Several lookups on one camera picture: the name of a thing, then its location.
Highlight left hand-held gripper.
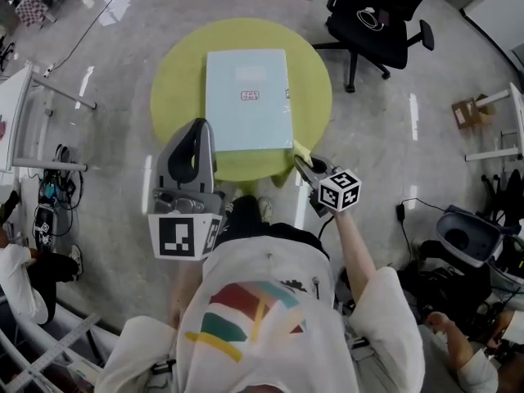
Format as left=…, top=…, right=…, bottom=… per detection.
left=147, top=119, right=226, bottom=261

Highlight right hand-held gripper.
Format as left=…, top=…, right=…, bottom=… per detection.
left=293, top=156, right=364, bottom=219

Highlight yellow cloth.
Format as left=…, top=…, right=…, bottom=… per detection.
left=291, top=139, right=314, bottom=169

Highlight light blue package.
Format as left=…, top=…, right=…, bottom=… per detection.
left=204, top=47, right=295, bottom=153

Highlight person's left forearm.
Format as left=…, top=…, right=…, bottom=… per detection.
left=167, top=255, right=206, bottom=332

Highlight person's right forearm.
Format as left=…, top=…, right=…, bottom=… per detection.
left=333, top=210, right=378, bottom=303

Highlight table with patterned marker top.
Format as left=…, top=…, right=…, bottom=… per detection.
left=14, top=0, right=63, bottom=29

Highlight person's left shoe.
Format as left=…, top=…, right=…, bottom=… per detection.
left=227, top=188, right=247, bottom=214

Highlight person's shoe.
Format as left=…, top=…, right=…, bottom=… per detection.
left=257, top=196, right=274, bottom=225
left=227, top=188, right=247, bottom=214

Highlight person's right shoe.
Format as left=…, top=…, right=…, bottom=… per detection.
left=257, top=196, right=274, bottom=225

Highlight person's black trousers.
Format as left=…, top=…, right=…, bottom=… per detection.
left=223, top=194, right=329, bottom=258

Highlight round yellow-green table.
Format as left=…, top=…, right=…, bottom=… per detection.
left=150, top=17, right=333, bottom=188

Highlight black office chair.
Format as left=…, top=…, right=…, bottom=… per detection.
left=313, top=0, right=451, bottom=94

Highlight brown cardboard box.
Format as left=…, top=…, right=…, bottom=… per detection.
left=451, top=93, right=497, bottom=131

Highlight white table with grey legs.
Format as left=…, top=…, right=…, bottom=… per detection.
left=0, top=61, right=98, bottom=172

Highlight person's white printed t-shirt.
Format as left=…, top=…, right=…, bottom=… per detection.
left=93, top=235, right=427, bottom=393

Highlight black chair base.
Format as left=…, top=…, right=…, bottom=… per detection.
left=481, top=168, right=524, bottom=231

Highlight white shelf unit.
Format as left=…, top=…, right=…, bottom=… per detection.
left=0, top=284, right=122, bottom=393

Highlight white desk panel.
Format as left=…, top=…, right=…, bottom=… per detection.
left=460, top=0, right=524, bottom=78

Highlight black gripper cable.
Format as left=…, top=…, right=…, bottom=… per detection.
left=317, top=215, right=337, bottom=242

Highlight black power adapter cable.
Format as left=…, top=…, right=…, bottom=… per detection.
left=394, top=197, right=448, bottom=270

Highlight black cable and device bundle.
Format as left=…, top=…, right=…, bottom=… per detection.
left=31, top=145, right=84, bottom=254

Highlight white coiled charger cable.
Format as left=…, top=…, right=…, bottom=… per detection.
left=356, top=7, right=384, bottom=32

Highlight black floor cable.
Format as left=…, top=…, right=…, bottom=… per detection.
left=52, top=0, right=147, bottom=71

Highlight grey shoulder strap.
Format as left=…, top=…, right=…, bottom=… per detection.
left=346, top=336, right=395, bottom=393
left=146, top=358, right=178, bottom=393

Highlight white frame table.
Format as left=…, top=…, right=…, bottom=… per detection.
left=464, top=82, right=524, bottom=164

